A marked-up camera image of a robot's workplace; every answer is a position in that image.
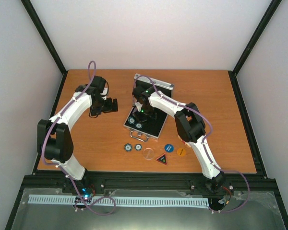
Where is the aluminium poker case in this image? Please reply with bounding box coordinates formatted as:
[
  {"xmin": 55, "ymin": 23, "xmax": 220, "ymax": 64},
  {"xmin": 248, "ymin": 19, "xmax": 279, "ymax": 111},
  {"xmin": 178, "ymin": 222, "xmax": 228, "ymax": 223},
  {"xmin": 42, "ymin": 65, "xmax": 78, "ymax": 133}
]
[{"xmin": 123, "ymin": 73, "xmax": 174, "ymax": 142}]

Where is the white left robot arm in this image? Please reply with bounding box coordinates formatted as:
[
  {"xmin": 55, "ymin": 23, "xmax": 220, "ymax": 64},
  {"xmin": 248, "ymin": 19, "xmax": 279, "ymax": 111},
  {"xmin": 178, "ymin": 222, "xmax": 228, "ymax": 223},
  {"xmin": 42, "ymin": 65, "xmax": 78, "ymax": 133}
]
[{"xmin": 37, "ymin": 76, "xmax": 118, "ymax": 193}]

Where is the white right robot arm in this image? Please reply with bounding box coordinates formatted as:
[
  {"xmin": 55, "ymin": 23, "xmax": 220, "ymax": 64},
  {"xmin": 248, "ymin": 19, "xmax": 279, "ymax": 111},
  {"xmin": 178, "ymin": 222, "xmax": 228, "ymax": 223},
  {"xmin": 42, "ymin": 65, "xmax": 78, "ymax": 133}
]
[{"xmin": 132, "ymin": 86, "xmax": 225, "ymax": 189}]

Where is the blue white poker chip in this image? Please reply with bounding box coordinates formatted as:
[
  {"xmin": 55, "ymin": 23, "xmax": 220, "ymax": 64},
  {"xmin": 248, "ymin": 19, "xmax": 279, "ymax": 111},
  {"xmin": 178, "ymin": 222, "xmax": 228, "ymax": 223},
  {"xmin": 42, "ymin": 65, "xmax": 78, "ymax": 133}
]
[
  {"xmin": 134, "ymin": 144, "xmax": 142, "ymax": 151},
  {"xmin": 124, "ymin": 143, "xmax": 132, "ymax": 152}
]

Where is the clear round disc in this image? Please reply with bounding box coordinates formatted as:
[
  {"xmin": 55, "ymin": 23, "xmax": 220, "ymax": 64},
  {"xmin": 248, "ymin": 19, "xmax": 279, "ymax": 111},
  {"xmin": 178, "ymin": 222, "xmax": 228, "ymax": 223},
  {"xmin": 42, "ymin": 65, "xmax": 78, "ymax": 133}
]
[{"xmin": 142, "ymin": 148, "xmax": 155, "ymax": 160}]

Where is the blue round token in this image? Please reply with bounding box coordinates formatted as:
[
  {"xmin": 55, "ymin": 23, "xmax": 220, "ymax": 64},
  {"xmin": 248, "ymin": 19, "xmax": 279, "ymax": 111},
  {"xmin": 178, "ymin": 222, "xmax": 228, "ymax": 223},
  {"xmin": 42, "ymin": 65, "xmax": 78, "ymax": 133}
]
[{"xmin": 164, "ymin": 144, "xmax": 175, "ymax": 153}]

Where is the black red triangle token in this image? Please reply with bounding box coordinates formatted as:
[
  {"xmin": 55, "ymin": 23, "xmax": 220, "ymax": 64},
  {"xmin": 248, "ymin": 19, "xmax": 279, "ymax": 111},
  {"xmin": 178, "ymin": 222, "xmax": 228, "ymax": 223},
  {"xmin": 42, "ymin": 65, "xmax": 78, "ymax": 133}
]
[{"xmin": 156, "ymin": 153, "xmax": 168, "ymax": 165}]

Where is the orange round token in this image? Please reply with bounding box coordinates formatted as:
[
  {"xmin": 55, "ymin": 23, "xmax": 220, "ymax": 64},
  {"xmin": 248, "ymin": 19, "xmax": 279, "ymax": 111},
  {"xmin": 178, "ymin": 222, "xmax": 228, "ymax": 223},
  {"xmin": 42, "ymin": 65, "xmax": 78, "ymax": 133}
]
[{"xmin": 176, "ymin": 148, "xmax": 187, "ymax": 157}]

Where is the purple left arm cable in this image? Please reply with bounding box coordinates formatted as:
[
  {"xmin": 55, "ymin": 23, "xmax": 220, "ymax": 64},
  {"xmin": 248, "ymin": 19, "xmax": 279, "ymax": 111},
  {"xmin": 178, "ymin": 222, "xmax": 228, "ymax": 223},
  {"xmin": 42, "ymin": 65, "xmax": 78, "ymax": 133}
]
[{"xmin": 41, "ymin": 60, "xmax": 117, "ymax": 216}]

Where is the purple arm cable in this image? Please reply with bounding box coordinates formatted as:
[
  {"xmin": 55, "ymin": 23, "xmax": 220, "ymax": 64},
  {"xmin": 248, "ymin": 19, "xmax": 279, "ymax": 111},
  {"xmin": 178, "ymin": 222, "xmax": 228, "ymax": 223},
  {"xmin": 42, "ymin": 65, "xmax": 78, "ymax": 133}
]
[
  {"xmin": 133, "ymin": 75, "xmax": 250, "ymax": 213},
  {"xmin": 41, "ymin": 60, "xmax": 117, "ymax": 216}
]

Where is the white cable duct strip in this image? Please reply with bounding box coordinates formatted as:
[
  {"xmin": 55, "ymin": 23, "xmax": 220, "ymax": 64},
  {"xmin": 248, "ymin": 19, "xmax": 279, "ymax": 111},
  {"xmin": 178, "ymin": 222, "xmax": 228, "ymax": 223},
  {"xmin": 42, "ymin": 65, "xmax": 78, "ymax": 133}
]
[{"xmin": 27, "ymin": 195, "xmax": 209, "ymax": 208}]

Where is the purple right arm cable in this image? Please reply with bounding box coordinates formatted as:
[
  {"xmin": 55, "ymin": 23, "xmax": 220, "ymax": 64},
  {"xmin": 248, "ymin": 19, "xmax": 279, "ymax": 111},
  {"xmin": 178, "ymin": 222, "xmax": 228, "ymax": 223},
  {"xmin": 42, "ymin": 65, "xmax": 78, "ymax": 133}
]
[{"xmin": 133, "ymin": 75, "xmax": 250, "ymax": 213}]

